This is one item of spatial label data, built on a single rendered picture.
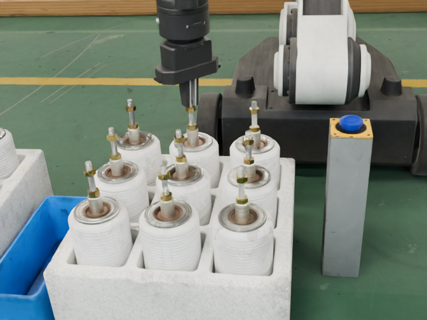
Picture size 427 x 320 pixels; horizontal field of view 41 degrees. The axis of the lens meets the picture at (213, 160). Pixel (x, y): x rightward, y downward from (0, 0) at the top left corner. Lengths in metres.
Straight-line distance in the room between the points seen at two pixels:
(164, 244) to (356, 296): 0.42
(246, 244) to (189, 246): 0.10
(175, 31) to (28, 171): 0.47
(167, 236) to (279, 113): 0.58
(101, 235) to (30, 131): 0.96
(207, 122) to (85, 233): 0.56
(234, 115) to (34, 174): 0.48
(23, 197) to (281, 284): 0.60
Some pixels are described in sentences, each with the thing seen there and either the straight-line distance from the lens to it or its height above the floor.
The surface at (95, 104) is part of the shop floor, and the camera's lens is 1.94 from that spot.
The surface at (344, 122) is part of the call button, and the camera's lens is 0.99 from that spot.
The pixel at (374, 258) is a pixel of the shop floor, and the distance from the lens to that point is 1.22.
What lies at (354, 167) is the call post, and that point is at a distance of 1.01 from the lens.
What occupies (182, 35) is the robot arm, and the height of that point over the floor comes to 0.48.
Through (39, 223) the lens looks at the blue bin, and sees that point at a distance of 1.22.
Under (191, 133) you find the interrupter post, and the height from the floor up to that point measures 0.28.
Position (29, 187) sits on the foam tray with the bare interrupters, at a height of 0.14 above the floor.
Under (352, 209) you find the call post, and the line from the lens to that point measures 1.06.
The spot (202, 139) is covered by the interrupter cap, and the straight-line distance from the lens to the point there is 1.10.
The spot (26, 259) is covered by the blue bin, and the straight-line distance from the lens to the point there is 1.18.
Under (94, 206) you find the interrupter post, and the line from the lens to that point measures 0.92.
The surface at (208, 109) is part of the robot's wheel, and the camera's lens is 1.38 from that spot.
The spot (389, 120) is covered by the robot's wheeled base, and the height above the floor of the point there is 0.18.
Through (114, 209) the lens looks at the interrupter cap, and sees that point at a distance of 0.93.
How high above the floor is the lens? 0.77
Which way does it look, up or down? 30 degrees down
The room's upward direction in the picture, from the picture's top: 3 degrees counter-clockwise
